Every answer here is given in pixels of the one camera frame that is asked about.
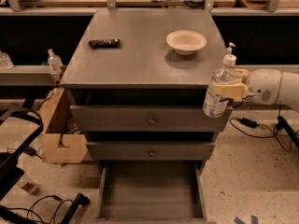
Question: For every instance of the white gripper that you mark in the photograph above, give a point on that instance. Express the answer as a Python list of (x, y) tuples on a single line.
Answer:
[(263, 86)]

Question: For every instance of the clear plastic bottle white cap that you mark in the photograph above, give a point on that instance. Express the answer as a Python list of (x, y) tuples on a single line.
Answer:
[(214, 104)]

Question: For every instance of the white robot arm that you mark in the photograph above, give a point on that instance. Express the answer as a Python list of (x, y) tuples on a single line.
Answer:
[(288, 92)]

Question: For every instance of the grey wooden drawer cabinet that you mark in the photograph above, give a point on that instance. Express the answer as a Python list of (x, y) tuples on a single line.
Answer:
[(144, 70)]

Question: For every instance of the grey open bottom drawer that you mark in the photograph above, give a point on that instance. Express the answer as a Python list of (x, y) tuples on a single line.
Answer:
[(150, 192)]

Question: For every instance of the grey middle drawer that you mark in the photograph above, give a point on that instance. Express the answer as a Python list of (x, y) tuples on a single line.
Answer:
[(151, 151)]

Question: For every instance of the grey top drawer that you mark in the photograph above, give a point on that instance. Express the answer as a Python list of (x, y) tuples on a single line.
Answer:
[(135, 118)]

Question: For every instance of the clear pump bottle on shelf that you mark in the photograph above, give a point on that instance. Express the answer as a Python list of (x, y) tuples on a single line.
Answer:
[(54, 61)]

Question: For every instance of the white pump dispenser behind cabinet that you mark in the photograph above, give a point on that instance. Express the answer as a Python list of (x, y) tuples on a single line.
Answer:
[(230, 47)]

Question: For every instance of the white bowl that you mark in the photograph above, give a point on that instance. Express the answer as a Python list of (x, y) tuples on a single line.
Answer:
[(185, 42)]

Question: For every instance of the dark patterned snack bar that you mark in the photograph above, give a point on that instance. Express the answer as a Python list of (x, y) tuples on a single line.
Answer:
[(104, 43)]

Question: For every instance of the brown cardboard box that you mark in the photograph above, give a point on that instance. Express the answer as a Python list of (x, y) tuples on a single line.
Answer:
[(58, 144)]

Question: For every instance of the clear plastic dome container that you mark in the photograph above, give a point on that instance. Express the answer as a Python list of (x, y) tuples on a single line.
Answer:
[(5, 61)]

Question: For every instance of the small clear packet on floor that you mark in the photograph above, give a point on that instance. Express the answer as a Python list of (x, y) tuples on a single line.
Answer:
[(28, 186)]

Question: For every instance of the black power adapter with cable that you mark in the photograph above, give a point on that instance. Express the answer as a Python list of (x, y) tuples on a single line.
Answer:
[(273, 133)]

